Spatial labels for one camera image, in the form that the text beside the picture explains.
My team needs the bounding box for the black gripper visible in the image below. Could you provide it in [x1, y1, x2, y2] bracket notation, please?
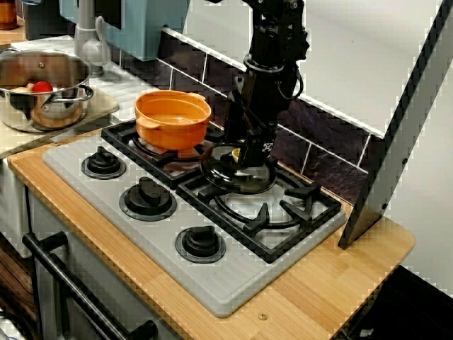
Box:
[223, 69, 289, 166]

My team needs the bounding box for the glass lid with yellow knob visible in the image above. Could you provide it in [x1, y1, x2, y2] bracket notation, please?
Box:
[197, 141, 279, 195]

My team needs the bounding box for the orange plastic toy pot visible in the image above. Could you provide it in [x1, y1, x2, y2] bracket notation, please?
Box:
[134, 90, 212, 152]

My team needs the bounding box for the black burner grate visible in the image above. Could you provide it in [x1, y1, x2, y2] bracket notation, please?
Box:
[176, 152, 343, 265]
[101, 118, 251, 191]

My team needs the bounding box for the black stove knob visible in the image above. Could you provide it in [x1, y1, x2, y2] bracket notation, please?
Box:
[80, 147, 125, 181]
[175, 225, 227, 265]
[118, 176, 178, 222]

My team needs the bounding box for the black slanted side panel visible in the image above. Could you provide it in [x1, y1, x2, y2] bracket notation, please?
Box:
[338, 0, 453, 251]

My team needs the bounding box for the gray toy cooktop plate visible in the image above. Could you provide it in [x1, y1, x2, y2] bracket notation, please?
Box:
[42, 122, 346, 318]

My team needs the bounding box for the light wooden cutting board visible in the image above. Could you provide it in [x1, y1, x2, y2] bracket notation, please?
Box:
[0, 86, 121, 160]

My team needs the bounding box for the teal box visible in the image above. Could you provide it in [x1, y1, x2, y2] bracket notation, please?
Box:
[58, 0, 190, 62]

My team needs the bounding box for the gray toy faucet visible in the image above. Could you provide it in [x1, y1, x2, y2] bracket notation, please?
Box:
[73, 0, 113, 77]

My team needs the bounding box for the white board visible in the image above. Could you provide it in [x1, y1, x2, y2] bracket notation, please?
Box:
[384, 76, 453, 300]

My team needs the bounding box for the stainless steel pot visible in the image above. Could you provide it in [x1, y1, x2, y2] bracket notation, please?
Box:
[0, 49, 95, 132]

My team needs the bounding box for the white toy kitchen cabinet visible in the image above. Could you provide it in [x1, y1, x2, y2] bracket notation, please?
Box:
[0, 157, 188, 340]

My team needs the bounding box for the black background box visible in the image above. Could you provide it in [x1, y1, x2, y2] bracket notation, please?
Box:
[23, 0, 77, 40]

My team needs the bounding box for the black base platform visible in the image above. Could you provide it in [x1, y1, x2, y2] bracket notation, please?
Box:
[332, 265, 453, 340]

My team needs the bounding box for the wooden side table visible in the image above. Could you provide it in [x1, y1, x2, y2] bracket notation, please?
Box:
[0, 16, 29, 47]

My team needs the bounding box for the amber glass jar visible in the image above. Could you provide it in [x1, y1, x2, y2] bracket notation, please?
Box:
[0, 0, 18, 31]

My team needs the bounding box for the black oven door handle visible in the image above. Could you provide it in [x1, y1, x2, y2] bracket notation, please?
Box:
[21, 231, 159, 340]

